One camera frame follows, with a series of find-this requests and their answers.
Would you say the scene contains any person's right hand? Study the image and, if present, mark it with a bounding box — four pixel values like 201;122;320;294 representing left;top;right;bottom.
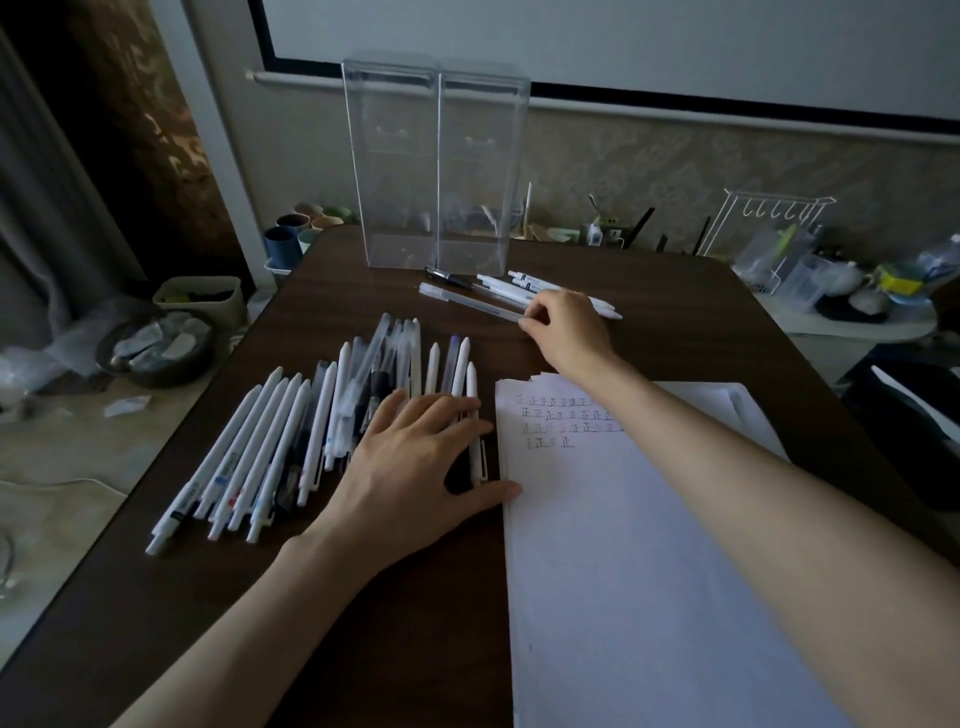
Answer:
518;288;624;384

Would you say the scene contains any person's left hand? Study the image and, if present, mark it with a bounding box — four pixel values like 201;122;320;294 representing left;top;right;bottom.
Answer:
303;389;523;579

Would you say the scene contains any stack of white paper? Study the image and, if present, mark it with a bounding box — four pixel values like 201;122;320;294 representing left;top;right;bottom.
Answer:
494;372;853;728

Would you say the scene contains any person's right forearm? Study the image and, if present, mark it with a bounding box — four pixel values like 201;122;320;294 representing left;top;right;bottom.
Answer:
581;356;960;728

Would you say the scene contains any person's left forearm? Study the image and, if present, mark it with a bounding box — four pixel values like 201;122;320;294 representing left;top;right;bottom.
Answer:
112;528;369;728

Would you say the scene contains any black router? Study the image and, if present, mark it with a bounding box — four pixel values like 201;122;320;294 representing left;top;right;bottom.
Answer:
626;206;710;255

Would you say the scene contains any clear plastic measuring jug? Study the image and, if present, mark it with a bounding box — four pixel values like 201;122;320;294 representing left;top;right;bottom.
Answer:
779;254;826;313

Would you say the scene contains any beige plastic bin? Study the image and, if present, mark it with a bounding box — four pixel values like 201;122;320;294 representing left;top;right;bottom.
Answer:
152;275;247;329

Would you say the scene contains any black round tray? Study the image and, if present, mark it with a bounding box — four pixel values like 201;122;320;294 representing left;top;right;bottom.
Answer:
815;296;890;324

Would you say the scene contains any white teapot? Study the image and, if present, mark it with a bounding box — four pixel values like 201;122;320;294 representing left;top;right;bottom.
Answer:
813;262;864;298

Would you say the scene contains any group of colourful cups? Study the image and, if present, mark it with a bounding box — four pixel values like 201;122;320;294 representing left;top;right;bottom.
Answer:
262;202;355;273

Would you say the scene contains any white projector screen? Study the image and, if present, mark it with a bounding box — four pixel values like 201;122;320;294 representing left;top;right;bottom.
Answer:
247;0;960;140

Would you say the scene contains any yellow green container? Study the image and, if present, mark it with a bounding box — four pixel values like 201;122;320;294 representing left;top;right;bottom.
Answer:
877;263;925;298

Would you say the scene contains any black bag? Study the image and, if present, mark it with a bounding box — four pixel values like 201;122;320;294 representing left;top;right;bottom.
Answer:
843;363;960;511

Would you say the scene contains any clear plastic bottle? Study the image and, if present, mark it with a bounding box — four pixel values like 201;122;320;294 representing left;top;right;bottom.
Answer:
916;233;960;283

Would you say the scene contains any grey curtain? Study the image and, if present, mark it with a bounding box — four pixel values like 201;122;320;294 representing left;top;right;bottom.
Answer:
0;22;144;346

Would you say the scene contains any white wire hook rack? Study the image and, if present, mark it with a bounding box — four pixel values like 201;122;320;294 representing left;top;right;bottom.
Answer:
693;189;838;294

